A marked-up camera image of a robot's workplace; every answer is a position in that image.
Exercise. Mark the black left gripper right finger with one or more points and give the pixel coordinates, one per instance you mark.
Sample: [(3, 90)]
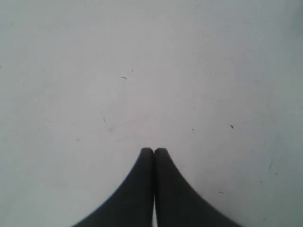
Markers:
[(177, 203)]

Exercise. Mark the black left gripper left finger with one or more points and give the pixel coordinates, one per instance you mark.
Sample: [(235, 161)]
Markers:
[(131, 205)]

